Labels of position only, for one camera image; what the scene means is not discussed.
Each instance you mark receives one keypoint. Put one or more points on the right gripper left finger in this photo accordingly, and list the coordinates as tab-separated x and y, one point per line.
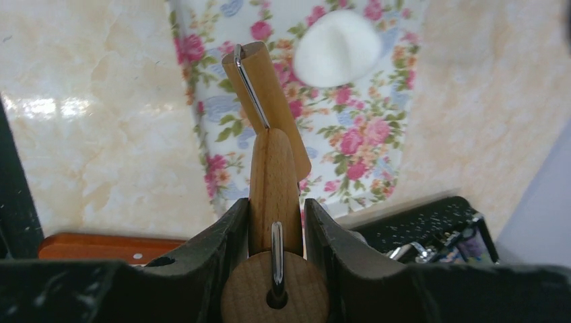
183	285

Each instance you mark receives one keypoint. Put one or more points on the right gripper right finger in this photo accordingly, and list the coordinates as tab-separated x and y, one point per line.
364	285

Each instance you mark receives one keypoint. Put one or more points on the wooden dough roller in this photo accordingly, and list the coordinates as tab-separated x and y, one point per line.
275	283

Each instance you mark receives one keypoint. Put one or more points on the floral tray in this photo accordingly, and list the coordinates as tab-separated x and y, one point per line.
353	133

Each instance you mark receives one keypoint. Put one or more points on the white dough ball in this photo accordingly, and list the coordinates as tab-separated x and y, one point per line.
339	48

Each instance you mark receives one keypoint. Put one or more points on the metal spatula wooden handle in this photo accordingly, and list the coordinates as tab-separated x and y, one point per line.
133	250

